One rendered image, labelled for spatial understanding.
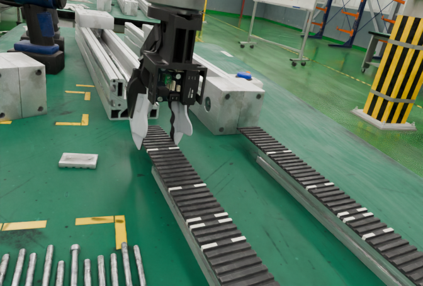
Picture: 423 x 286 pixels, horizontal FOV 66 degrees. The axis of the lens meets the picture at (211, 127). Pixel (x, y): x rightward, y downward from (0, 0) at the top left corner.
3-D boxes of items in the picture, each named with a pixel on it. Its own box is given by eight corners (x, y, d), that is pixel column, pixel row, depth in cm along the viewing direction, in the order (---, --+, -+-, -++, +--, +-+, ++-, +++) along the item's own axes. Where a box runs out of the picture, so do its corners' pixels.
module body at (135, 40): (235, 116, 77) (242, 82, 73) (196, 118, 72) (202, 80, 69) (146, 45, 141) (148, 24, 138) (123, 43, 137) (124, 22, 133)
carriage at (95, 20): (113, 38, 112) (114, 17, 109) (78, 35, 107) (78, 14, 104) (106, 29, 125) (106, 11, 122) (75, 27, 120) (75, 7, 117)
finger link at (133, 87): (121, 116, 47) (138, 58, 44) (118, 112, 48) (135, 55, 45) (151, 122, 49) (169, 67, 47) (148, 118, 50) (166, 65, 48)
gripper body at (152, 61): (148, 109, 41) (158, 11, 37) (133, 87, 48) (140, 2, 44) (203, 109, 45) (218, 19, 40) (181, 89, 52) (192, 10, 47)
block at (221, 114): (264, 132, 71) (274, 91, 67) (214, 135, 65) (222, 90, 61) (243, 116, 78) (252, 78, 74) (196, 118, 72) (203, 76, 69)
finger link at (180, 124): (182, 161, 49) (177, 106, 45) (170, 143, 54) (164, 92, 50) (201, 155, 50) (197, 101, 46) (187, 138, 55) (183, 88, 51)
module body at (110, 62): (158, 118, 68) (162, 79, 65) (108, 120, 64) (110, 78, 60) (101, 41, 133) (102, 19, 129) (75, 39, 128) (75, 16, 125)
